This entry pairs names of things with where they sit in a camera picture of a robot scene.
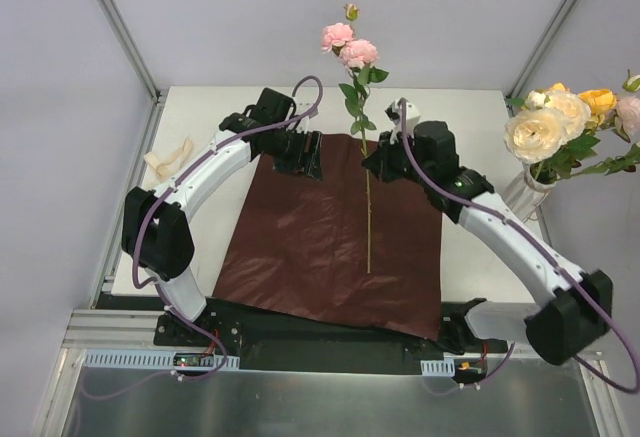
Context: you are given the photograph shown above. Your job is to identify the red wrapping paper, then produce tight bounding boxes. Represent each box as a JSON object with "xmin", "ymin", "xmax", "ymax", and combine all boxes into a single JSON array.
[{"xmin": 213, "ymin": 134, "xmax": 442, "ymax": 339}]

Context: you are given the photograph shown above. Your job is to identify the artificial flower bouquet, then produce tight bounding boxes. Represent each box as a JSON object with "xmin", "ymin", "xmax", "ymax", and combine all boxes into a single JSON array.
[{"xmin": 319, "ymin": 2, "xmax": 390, "ymax": 275}]

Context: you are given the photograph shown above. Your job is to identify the white cream rose stem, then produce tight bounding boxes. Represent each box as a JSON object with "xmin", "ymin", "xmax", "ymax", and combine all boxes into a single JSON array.
[{"xmin": 503, "ymin": 85, "xmax": 599, "ymax": 185}]

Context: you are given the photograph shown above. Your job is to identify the cream ribbon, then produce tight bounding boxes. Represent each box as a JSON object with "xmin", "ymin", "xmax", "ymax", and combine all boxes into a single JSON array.
[{"xmin": 143, "ymin": 138, "xmax": 193, "ymax": 182}]

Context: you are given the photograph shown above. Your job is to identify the yellow rose stem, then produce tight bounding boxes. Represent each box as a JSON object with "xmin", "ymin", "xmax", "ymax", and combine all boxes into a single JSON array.
[{"xmin": 545, "ymin": 83, "xmax": 617, "ymax": 139}]

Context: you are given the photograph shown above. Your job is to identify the pink rose stem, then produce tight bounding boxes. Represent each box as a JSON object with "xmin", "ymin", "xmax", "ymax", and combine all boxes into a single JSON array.
[{"xmin": 572, "ymin": 70, "xmax": 639, "ymax": 177}]

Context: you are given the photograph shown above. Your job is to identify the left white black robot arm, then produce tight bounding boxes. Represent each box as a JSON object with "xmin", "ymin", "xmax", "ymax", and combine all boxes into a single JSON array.
[{"xmin": 121, "ymin": 88, "xmax": 321, "ymax": 346}]

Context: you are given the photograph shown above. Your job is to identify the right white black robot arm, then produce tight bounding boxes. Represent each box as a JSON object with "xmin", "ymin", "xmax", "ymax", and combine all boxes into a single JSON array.
[{"xmin": 362, "ymin": 121, "xmax": 613, "ymax": 366}]

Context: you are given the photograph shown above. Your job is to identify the white ribbed vase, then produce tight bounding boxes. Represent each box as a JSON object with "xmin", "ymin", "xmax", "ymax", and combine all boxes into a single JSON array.
[{"xmin": 501, "ymin": 167, "xmax": 555, "ymax": 222}]

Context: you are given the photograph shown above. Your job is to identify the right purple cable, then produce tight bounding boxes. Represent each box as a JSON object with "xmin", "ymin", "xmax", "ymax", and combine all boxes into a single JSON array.
[{"xmin": 397, "ymin": 99, "xmax": 636, "ymax": 398}]

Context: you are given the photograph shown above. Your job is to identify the purple cable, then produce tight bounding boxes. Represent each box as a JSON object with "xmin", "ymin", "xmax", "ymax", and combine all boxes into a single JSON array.
[
  {"xmin": 79, "ymin": 75, "xmax": 325, "ymax": 400},
  {"xmin": 397, "ymin": 99, "xmax": 636, "ymax": 398}
]

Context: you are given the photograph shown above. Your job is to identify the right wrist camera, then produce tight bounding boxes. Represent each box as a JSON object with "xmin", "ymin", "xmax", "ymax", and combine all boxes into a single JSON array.
[{"xmin": 385, "ymin": 98, "xmax": 421, "ymax": 144}]

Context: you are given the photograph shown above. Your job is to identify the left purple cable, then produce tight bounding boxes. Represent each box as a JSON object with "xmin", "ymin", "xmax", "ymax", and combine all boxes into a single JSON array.
[{"xmin": 79, "ymin": 75, "xmax": 325, "ymax": 400}]

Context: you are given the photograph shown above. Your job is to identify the left aluminium frame post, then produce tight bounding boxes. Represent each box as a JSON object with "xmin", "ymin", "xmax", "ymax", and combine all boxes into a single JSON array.
[{"xmin": 74, "ymin": 0, "xmax": 168, "ymax": 103}]

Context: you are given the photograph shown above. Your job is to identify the aluminium frame post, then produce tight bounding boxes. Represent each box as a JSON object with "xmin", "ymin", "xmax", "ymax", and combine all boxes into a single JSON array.
[
  {"xmin": 504, "ymin": 0, "xmax": 580, "ymax": 100},
  {"xmin": 74, "ymin": 0, "xmax": 168, "ymax": 103}
]

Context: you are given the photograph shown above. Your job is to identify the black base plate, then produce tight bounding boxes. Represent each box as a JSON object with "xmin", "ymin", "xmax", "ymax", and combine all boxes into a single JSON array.
[{"xmin": 152, "ymin": 298, "xmax": 509, "ymax": 384}]

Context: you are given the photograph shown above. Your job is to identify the right white cable duct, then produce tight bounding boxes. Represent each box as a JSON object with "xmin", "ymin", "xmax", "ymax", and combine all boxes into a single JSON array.
[{"xmin": 420, "ymin": 358, "xmax": 456, "ymax": 378}]

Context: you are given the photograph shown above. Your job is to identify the white cable duct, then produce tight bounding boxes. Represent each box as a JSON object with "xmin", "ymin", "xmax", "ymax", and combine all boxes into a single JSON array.
[
  {"xmin": 84, "ymin": 349, "xmax": 240, "ymax": 372},
  {"xmin": 420, "ymin": 358, "xmax": 456, "ymax": 378}
]

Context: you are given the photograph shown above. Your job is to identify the right aluminium frame post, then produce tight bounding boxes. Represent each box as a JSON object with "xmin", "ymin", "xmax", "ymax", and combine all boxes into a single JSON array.
[{"xmin": 504, "ymin": 0, "xmax": 580, "ymax": 100}]

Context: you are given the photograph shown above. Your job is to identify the left white cable duct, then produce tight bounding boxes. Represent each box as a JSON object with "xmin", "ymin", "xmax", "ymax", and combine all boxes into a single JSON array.
[{"xmin": 84, "ymin": 349, "xmax": 240, "ymax": 372}]

